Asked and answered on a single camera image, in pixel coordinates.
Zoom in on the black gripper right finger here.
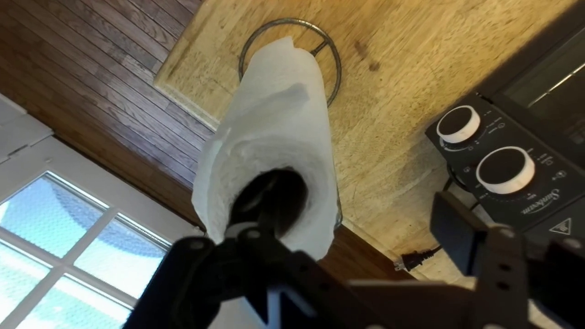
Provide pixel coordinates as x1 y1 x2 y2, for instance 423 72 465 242
429 193 529 290

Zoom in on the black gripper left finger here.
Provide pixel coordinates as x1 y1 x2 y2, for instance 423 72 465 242
228 180 288 247

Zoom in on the white paper towel roll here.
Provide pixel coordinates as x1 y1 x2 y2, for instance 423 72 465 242
189 35 339 262

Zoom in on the black toaster oven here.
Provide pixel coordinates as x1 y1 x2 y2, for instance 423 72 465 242
423 17 585 249

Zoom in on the white framed window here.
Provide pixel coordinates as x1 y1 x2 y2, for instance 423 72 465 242
0 90 206 329

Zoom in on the metal wire paper towel stand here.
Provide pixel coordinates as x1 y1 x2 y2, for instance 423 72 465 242
235 17 345 231

